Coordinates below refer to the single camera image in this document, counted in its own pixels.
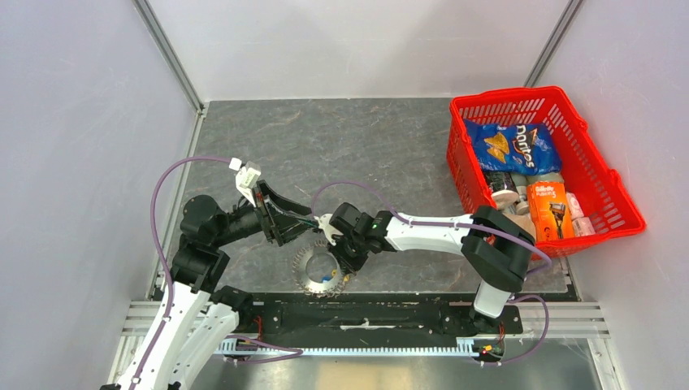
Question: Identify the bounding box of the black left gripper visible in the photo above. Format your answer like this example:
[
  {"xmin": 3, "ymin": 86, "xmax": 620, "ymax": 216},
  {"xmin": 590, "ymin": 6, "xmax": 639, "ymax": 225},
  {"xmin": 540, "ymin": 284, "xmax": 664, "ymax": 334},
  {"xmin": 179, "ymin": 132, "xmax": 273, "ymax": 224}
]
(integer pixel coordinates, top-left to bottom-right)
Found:
[{"xmin": 212, "ymin": 179, "xmax": 319, "ymax": 246}]

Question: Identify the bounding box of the steel disc with keyrings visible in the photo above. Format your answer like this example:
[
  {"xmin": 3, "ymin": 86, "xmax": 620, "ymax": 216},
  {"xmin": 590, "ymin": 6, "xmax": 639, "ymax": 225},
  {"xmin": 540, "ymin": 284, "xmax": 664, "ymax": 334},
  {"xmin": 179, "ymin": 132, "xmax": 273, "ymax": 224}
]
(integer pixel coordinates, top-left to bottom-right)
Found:
[{"xmin": 292, "ymin": 240, "xmax": 348, "ymax": 297}]

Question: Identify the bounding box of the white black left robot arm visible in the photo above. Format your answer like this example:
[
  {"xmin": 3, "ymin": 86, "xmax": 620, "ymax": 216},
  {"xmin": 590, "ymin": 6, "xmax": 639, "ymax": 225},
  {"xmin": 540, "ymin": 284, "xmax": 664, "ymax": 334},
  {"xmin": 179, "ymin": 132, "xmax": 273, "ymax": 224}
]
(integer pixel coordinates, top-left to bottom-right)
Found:
[{"xmin": 107, "ymin": 180, "xmax": 314, "ymax": 389}]

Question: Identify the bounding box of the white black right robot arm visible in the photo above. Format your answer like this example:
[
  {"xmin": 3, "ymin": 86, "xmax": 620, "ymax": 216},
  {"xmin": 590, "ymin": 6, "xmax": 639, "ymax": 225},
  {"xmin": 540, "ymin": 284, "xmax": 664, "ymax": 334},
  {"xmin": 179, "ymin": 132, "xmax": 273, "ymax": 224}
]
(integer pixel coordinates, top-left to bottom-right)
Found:
[{"xmin": 317, "ymin": 203, "xmax": 535, "ymax": 332}]

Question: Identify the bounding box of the grey deodorant bottle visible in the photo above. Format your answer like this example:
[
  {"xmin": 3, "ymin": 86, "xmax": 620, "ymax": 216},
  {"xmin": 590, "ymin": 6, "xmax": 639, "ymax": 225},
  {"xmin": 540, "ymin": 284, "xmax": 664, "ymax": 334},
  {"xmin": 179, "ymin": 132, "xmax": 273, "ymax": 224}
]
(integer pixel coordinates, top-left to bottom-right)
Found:
[{"xmin": 483, "ymin": 171, "xmax": 529, "ymax": 215}]

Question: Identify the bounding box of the blue Doritos chip bag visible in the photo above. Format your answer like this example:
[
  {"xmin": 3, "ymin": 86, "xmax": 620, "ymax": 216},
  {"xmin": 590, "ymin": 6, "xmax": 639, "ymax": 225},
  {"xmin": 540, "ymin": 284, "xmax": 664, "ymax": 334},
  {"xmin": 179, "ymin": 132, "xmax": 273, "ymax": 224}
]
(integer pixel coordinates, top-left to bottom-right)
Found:
[{"xmin": 463, "ymin": 119, "xmax": 562, "ymax": 176}]

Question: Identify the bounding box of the red plastic basket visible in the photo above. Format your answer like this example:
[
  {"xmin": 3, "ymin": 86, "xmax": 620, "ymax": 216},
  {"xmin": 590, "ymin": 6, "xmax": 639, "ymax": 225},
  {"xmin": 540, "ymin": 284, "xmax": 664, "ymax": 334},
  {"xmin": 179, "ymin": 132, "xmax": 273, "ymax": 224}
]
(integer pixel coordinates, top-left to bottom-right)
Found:
[{"xmin": 447, "ymin": 86, "xmax": 647, "ymax": 258}]

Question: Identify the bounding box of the orange Gillette razor box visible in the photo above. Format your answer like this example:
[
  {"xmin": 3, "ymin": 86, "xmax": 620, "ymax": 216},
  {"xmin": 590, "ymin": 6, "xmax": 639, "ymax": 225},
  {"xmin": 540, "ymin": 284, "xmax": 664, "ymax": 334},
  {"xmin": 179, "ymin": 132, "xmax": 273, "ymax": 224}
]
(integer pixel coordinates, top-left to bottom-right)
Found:
[{"xmin": 526, "ymin": 181, "xmax": 575, "ymax": 242}]

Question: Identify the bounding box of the pink white small packet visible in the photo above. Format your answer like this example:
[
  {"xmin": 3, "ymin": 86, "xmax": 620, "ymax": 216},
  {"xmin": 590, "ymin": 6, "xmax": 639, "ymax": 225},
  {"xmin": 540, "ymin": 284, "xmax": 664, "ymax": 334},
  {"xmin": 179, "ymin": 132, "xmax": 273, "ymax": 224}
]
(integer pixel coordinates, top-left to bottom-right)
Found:
[{"xmin": 566, "ymin": 193, "xmax": 596, "ymax": 237}]

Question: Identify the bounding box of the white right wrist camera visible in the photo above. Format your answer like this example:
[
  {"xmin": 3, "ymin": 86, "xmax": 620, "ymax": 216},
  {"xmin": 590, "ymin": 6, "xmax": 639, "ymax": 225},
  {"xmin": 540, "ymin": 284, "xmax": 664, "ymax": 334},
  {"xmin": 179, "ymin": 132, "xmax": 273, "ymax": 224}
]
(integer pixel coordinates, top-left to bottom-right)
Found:
[{"xmin": 315, "ymin": 213, "xmax": 343, "ymax": 245}]

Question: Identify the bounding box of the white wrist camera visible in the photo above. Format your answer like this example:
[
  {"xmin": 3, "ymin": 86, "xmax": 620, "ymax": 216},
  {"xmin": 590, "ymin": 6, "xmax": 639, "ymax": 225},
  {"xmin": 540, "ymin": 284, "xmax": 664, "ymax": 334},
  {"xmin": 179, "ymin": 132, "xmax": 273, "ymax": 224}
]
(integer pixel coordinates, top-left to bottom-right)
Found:
[
  {"xmin": 315, "ymin": 213, "xmax": 343, "ymax": 245},
  {"xmin": 228, "ymin": 158, "xmax": 262, "ymax": 206}
]

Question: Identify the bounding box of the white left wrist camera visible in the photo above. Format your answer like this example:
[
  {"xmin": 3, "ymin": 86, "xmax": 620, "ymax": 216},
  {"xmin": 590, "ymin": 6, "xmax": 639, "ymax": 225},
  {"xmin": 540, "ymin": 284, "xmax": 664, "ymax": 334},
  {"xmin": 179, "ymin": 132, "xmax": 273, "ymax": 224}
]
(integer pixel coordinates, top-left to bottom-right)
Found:
[{"xmin": 228, "ymin": 158, "xmax": 262, "ymax": 206}]

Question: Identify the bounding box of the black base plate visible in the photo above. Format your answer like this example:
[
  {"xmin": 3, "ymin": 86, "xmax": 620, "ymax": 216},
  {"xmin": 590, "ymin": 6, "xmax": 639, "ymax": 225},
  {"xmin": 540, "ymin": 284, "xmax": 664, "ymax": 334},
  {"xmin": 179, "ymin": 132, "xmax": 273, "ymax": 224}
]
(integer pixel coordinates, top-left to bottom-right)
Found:
[{"xmin": 236, "ymin": 292, "xmax": 523, "ymax": 349}]

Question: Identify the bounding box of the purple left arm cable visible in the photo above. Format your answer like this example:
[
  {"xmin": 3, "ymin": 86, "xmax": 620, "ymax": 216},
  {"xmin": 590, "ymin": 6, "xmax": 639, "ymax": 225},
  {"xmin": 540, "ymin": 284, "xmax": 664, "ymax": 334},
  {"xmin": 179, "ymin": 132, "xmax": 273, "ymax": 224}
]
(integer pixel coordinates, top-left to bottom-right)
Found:
[{"xmin": 128, "ymin": 156, "xmax": 306, "ymax": 390}]

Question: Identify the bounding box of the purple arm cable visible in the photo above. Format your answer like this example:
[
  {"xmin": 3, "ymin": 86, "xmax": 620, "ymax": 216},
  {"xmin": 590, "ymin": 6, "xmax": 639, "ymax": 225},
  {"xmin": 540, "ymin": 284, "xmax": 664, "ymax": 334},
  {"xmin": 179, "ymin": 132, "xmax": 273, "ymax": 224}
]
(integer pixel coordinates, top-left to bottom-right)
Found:
[
  {"xmin": 128, "ymin": 156, "xmax": 306, "ymax": 390},
  {"xmin": 310, "ymin": 180, "xmax": 554, "ymax": 367}
]

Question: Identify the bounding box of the slotted cable duct rail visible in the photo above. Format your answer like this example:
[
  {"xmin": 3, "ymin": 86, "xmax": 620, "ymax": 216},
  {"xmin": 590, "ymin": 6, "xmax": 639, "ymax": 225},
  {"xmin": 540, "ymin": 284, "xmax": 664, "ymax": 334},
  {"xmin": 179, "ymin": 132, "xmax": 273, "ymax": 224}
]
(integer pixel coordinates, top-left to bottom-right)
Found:
[{"xmin": 214, "ymin": 338, "xmax": 481, "ymax": 358}]

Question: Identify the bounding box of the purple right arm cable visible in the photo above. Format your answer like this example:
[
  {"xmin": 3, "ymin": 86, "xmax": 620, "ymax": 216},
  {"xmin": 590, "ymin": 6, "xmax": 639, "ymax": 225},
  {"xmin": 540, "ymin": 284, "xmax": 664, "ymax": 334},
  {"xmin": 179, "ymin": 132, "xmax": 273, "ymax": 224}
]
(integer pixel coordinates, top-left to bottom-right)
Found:
[{"xmin": 310, "ymin": 180, "xmax": 554, "ymax": 367}]

